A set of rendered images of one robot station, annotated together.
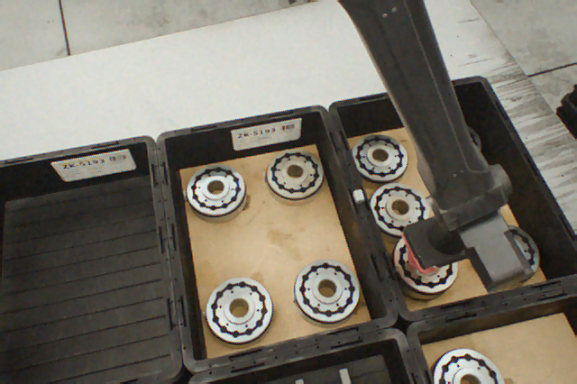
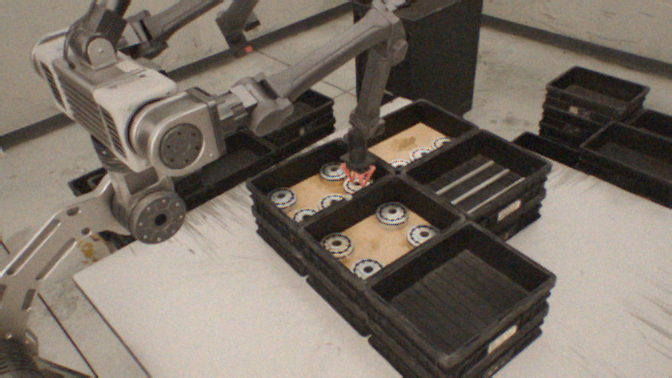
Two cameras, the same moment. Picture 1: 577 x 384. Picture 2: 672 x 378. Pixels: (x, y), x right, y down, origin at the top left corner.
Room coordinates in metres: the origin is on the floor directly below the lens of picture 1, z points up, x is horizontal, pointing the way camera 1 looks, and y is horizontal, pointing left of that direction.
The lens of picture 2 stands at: (0.91, 1.12, 2.01)
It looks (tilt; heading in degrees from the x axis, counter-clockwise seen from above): 38 degrees down; 248
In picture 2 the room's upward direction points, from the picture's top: 4 degrees counter-clockwise
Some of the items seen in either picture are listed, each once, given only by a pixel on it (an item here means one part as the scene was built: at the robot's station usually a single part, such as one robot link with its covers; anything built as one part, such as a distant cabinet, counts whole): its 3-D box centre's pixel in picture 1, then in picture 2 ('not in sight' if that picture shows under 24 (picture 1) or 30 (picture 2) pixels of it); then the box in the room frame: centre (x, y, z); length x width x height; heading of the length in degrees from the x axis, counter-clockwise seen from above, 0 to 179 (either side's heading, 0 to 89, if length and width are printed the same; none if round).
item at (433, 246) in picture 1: (452, 230); (357, 153); (0.29, -0.23, 1.00); 0.10 x 0.07 x 0.07; 110
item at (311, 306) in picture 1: (326, 289); (392, 213); (0.25, -0.07, 0.86); 0.10 x 0.10 x 0.01
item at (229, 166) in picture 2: not in sight; (232, 183); (0.54, -1.22, 0.31); 0.40 x 0.30 x 0.34; 19
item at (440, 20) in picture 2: not in sight; (416, 69); (-0.75, -1.60, 0.45); 0.60 x 0.45 x 0.90; 19
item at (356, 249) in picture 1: (266, 235); (381, 238); (0.34, 0.03, 0.87); 0.40 x 0.30 x 0.11; 13
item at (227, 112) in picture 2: not in sight; (220, 116); (0.75, 0.12, 1.45); 0.09 x 0.08 x 0.12; 109
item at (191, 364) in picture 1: (265, 222); (381, 225); (0.34, 0.03, 0.92); 0.40 x 0.30 x 0.02; 13
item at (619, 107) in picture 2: not in sight; (587, 124); (-1.27, -0.72, 0.37); 0.40 x 0.30 x 0.45; 109
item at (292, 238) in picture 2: (438, 200); (321, 192); (0.41, -0.26, 0.87); 0.40 x 0.30 x 0.11; 13
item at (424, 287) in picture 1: (425, 261); (358, 185); (0.29, -0.22, 0.88); 0.10 x 0.10 x 0.01
